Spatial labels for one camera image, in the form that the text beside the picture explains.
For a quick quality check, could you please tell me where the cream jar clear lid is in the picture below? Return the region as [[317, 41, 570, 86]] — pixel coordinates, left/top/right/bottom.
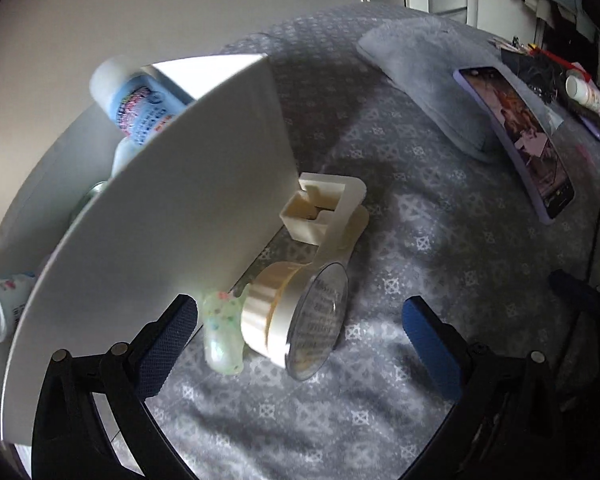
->
[[240, 260, 349, 382]]

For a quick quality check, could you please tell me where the white pill bottle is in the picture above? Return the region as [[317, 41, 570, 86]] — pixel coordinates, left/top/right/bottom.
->
[[565, 74, 600, 116]]

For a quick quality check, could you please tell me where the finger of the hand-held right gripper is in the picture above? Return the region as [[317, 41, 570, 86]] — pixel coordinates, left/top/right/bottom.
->
[[549, 269, 600, 311]]

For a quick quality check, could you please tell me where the blue spray can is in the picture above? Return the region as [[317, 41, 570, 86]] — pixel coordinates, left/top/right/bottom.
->
[[89, 56, 188, 147]]

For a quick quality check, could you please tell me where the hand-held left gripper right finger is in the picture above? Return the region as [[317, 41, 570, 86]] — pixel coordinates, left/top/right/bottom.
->
[[401, 296, 556, 480]]

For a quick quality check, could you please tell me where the pale green speckled clip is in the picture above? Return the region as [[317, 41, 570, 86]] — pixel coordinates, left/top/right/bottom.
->
[[200, 290, 247, 377]]

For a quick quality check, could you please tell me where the dark cloth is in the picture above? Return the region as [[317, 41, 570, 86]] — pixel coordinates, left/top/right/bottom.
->
[[500, 47, 581, 108]]

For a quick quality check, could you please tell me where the white storage box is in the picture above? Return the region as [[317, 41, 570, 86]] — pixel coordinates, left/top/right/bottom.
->
[[0, 52, 301, 448]]

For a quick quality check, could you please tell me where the cream plastic bracket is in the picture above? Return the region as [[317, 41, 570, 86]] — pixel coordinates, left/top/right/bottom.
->
[[279, 172, 370, 281]]

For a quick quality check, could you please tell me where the purple pen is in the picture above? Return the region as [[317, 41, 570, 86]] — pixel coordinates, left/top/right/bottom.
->
[[577, 110, 600, 144]]

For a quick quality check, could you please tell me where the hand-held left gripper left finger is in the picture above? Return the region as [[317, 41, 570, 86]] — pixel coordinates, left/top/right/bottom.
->
[[32, 294, 201, 480]]

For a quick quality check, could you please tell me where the grey fleece cushion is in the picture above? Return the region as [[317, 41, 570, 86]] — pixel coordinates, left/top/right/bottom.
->
[[356, 16, 563, 163]]

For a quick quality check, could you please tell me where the smartphone purple case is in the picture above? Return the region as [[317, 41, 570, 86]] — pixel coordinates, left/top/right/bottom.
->
[[452, 66, 576, 225]]

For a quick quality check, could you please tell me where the grey patterned bedspread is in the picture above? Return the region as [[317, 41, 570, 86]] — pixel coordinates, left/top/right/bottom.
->
[[100, 2, 600, 480]]

